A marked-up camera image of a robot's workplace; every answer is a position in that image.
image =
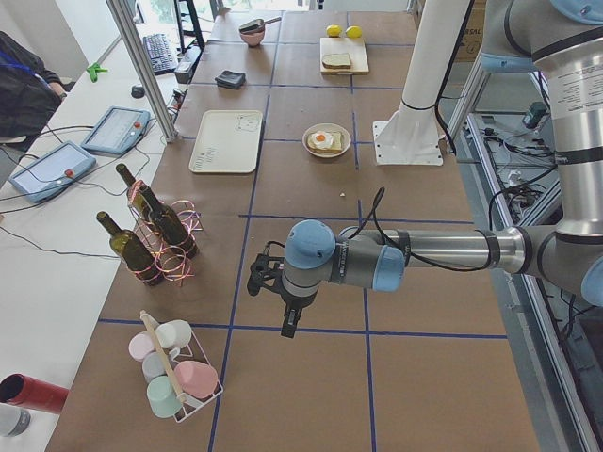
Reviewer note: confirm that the front green wine bottle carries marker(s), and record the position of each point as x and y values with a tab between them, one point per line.
131	250

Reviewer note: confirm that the bread slice on plate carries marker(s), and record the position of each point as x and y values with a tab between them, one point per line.
337	147

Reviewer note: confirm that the right yellow lemon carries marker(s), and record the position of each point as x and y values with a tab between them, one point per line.
354	32

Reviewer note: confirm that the cream rectangular tray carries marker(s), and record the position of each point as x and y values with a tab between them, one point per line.
228	141

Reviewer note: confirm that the mint green cup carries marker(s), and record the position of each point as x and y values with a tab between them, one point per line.
162	398

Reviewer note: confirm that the white round plate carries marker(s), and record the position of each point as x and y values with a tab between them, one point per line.
331	127

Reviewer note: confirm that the white cup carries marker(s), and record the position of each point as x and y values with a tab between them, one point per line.
175	333

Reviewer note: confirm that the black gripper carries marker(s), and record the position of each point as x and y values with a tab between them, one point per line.
295	301

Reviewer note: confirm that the person in black jacket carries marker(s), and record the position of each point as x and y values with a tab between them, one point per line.
30	93

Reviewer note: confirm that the cardboard box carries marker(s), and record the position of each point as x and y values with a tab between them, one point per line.
466	33

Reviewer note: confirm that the near blue teach pendant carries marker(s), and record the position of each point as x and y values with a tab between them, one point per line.
50	174

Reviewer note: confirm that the grey cup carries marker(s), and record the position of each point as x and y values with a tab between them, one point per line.
152	367

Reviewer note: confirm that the blue teach pendant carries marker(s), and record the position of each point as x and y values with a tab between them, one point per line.
50	174
117	131

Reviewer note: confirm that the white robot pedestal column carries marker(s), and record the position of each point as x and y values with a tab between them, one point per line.
411	137

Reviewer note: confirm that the wooden rack handle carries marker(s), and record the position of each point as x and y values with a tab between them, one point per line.
148	322

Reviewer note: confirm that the red cylinder bottle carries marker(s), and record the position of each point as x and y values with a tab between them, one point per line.
35	394

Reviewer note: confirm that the dark folded cloth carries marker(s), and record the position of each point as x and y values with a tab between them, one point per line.
230	79

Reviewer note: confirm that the black computer mouse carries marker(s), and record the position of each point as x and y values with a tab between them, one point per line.
137	91

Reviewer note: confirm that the left yellow lemon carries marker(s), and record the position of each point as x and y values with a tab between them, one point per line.
333	30

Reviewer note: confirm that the light pink cup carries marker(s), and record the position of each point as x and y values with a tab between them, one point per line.
140	346

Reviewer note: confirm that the bread slice from board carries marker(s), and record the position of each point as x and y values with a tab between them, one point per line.
339	61

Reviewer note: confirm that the black keyboard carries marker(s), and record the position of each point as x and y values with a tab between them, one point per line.
159	52

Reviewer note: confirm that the white wire cup rack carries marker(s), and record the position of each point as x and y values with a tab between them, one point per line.
192	352

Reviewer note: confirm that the yellow lemon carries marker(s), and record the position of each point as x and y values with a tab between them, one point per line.
333	30
354	32

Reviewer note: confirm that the grey scoop in bowl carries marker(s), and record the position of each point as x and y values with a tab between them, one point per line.
257	25

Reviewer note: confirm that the wooden cutting board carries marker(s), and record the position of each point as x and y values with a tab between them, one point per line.
354	48

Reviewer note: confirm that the salmon pink cup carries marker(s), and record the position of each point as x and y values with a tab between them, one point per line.
196	378

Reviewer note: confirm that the aluminium frame post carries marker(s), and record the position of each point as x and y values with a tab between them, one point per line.
129	33

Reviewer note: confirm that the green clamp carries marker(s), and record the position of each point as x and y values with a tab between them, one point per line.
94	70

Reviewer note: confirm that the rear green wine bottle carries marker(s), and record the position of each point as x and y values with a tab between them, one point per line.
135	199

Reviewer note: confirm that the middle green wine bottle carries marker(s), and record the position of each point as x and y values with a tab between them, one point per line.
168	223

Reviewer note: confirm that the pink ribbon wire bottle holder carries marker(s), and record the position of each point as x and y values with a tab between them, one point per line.
170	260

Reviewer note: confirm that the far blue teach pendant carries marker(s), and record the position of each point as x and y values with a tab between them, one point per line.
117	131

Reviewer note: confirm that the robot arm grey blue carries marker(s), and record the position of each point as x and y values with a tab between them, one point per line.
563	41

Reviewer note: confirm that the fried egg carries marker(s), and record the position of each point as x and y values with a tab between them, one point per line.
320	140

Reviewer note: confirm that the green wine bottle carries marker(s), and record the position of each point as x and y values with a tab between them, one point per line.
135	199
131	250
168	223

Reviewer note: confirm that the pink bowl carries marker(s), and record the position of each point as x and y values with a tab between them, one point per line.
253	39

